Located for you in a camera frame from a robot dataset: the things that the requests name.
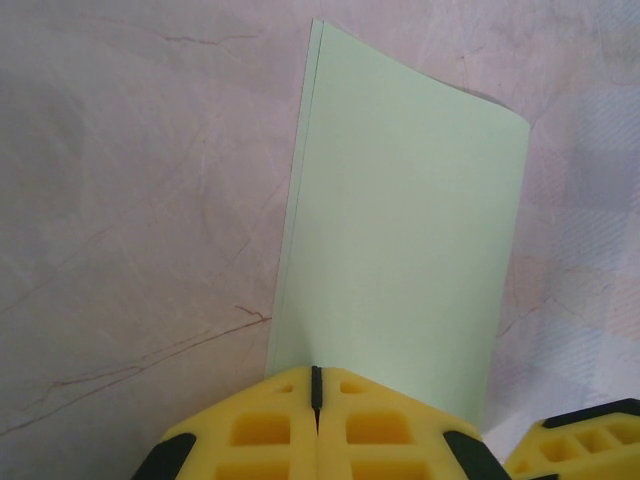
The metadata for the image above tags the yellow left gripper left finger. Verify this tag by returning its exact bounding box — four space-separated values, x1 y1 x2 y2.
132 366 319 480

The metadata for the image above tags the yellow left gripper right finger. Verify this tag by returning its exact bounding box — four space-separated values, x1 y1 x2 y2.
311 366 507 480

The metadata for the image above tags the light green cloth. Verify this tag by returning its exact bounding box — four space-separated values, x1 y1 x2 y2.
264 18 532 436

